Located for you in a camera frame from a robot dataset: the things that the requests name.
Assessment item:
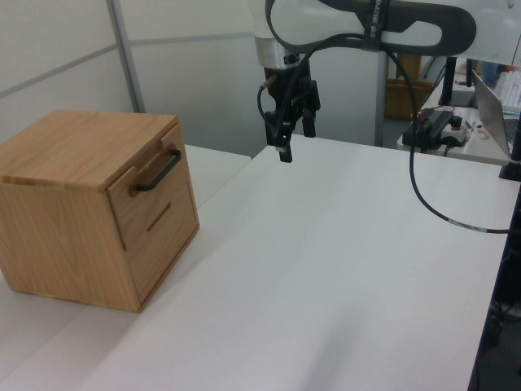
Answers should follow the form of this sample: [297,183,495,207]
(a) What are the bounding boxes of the black clamp mount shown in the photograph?
[499,116,521,182]

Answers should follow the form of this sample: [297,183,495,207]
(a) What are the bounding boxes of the black monitor stand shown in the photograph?
[438,56,477,109]

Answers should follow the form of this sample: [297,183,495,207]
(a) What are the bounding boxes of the silver laptop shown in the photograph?
[471,69,521,159]

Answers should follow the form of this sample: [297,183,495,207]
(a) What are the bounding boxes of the wooden drawer with slot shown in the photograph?
[123,178,200,306]

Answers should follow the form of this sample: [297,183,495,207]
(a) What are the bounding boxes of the emergency stop button box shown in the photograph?
[441,116,469,148]

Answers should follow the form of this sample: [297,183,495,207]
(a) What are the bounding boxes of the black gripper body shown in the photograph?
[262,60,315,116]

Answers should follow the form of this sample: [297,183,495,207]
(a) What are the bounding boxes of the black drawer handle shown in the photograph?
[135,148,183,192]

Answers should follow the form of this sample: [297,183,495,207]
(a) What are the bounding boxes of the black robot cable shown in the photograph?
[256,33,512,235]

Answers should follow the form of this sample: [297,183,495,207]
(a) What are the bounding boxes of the black velcro strap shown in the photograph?
[360,0,392,53]

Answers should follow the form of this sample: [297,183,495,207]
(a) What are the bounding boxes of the grey partition post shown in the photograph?
[108,0,147,113]

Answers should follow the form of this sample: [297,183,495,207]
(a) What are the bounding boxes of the white keyboard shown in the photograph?
[498,69,521,112]

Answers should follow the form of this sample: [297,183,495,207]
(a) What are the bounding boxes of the wooden cabinet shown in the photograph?
[0,109,200,314]

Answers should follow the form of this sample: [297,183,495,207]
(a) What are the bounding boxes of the black electronics box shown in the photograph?
[402,108,455,147]

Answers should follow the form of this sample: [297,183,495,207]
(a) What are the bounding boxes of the wooden drawer with handle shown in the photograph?
[106,121,197,252]

